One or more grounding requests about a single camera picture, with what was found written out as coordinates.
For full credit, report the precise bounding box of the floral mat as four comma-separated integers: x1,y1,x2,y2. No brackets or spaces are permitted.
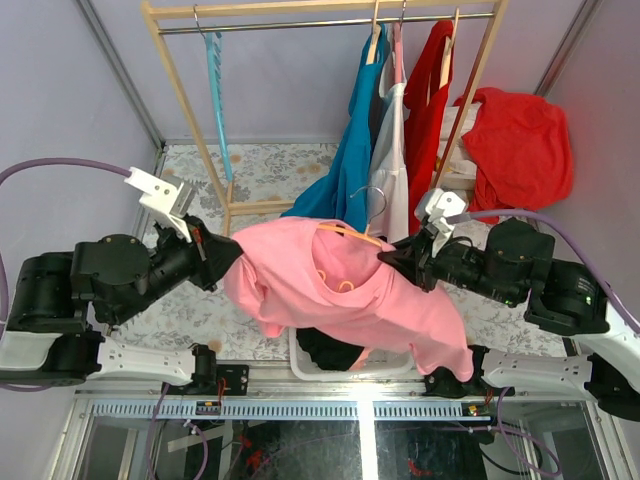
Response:
113,144,566,361

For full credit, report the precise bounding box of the white t shirt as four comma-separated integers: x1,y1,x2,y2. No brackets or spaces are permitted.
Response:
366,24,409,243

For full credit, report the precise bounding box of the red cloth pile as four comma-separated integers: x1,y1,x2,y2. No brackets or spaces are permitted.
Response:
462,87,574,212

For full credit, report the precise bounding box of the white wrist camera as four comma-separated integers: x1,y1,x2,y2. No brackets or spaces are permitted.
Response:
124,167,195,243
414,188,468,257

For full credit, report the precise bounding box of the black garment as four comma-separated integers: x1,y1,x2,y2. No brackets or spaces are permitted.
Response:
296,328,364,371

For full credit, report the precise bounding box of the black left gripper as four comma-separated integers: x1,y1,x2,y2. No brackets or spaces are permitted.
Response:
111,210,251,323

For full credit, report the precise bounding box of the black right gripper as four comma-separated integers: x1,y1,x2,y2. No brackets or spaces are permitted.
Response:
377,221,521,305

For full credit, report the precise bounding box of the pink t shirt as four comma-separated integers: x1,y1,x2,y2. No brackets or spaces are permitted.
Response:
223,217,473,381

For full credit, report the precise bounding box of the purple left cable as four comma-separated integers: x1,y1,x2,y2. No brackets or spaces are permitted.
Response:
0,157,132,394

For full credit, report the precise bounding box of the teal t shirt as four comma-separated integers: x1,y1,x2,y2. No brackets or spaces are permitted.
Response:
282,25,388,232

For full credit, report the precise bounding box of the orange hanger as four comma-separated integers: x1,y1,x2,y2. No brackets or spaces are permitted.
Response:
317,186,388,293

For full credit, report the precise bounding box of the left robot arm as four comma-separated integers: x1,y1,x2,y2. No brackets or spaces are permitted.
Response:
1,216,243,395

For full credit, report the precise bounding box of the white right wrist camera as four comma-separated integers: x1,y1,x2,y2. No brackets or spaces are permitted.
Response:
414,188,468,257

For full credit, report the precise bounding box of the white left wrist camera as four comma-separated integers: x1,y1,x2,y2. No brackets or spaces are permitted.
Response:
124,167,195,243

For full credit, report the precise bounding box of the white laundry basket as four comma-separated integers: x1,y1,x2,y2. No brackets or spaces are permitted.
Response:
288,328,414,382

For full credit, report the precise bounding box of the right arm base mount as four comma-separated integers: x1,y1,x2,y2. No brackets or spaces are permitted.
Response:
423,367,470,399

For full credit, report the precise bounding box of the cream wooden hanger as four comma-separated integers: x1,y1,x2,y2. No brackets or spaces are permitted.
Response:
365,0,380,65

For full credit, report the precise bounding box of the red hanging t shirt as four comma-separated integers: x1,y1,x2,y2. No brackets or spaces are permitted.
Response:
404,20,454,234

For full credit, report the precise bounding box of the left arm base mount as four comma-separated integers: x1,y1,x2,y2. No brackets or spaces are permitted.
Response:
216,364,250,397

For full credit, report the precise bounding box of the pink hanger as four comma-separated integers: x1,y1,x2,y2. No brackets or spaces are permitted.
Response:
393,0,407,84

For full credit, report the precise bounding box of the white folded cloth stack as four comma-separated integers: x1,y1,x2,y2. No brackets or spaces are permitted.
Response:
437,103,481,177

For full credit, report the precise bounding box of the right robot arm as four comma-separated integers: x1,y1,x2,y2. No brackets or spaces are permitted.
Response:
378,218,639,421

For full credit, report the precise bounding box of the wooden clothes rack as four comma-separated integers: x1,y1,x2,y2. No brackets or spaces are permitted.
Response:
139,0,510,239

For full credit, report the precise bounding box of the light blue hanger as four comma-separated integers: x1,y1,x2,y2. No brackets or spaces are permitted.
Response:
192,5,234,182

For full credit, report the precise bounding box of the wooden hanger right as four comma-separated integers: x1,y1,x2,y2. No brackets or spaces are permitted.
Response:
439,8,460,88

